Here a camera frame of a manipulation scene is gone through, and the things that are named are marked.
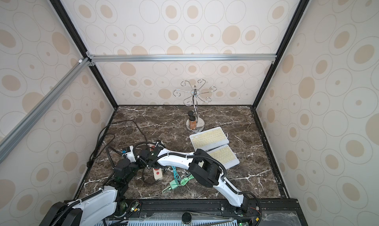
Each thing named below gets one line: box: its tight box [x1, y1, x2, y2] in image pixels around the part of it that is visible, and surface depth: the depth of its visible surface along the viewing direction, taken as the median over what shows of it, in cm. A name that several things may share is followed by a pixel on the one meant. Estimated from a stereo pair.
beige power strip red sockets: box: [152, 167, 163, 181], surface depth 85 cm
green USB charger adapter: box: [169, 179, 180, 190], surface depth 81 cm
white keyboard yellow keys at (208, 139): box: [189, 126, 230, 152], surface depth 102 cm
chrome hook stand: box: [173, 79, 218, 133], surface depth 87 cm
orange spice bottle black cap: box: [189, 115, 197, 130], surface depth 99 cm
